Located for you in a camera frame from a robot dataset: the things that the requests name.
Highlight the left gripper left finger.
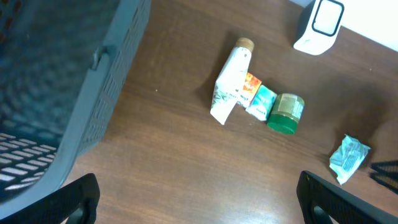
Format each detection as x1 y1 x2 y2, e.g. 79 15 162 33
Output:
1 173 100 224

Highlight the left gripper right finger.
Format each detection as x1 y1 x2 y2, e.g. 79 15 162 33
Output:
297 170 397 224

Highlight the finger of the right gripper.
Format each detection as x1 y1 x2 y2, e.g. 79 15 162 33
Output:
369 160 397 194

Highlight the mint toilet tissue pack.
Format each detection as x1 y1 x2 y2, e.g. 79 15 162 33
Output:
329 134 371 185

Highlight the green lid jar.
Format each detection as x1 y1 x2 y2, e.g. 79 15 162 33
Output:
267 93 305 134

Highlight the teal tissue packet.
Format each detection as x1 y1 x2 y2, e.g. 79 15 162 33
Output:
246 85 277 121

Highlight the white bamboo print tube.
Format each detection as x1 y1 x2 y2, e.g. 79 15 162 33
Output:
210 37 254 125

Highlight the orange tissue packet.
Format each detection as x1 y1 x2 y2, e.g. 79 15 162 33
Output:
238 72 262 108

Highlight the dark grey plastic basket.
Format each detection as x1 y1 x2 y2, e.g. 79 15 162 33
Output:
1 0 151 218

